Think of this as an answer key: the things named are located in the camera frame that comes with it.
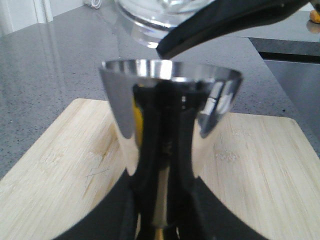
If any wooden cutting board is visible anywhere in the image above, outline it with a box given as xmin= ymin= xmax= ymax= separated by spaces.
xmin=0 ymin=98 xmax=320 ymax=240

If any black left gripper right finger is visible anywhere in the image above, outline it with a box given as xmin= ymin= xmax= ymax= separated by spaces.
xmin=174 ymin=177 xmax=266 ymax=240

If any clear glass measuring beaker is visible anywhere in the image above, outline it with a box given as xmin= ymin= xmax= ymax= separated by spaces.
xmin=115 ymin=0 xmax=211 ymax=49

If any steel double jigger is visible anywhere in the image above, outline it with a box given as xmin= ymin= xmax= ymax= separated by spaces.
xmin=99 ymin=59 xmax=243 ymax=240

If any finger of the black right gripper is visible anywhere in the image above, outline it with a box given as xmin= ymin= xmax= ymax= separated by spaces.
xmin=156 ymin=0 xmax=308 ymax=60

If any orange object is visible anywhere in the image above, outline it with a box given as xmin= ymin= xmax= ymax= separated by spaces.
xmin=309 ymin=10 xmax=320 ymax=24

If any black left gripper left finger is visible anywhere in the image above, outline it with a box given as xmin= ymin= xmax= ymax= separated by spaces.
xmin=55 ymin=172 xmax=138 ymax=240

